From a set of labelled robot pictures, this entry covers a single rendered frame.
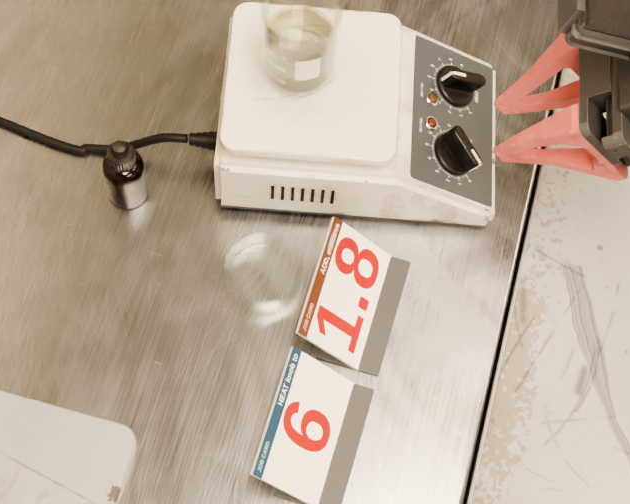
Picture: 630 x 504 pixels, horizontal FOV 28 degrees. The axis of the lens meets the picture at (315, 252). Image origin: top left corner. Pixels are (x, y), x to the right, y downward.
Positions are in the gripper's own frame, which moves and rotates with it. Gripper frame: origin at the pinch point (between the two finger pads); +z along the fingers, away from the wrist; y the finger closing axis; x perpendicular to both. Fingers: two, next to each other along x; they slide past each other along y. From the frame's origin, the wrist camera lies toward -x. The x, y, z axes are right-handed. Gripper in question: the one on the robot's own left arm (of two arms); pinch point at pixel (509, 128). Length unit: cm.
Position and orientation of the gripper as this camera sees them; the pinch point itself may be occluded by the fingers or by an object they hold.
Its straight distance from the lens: 81.4
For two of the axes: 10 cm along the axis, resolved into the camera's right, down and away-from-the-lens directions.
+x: 6.1, 3.7, 7.0
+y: -0.8, 9.1, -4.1
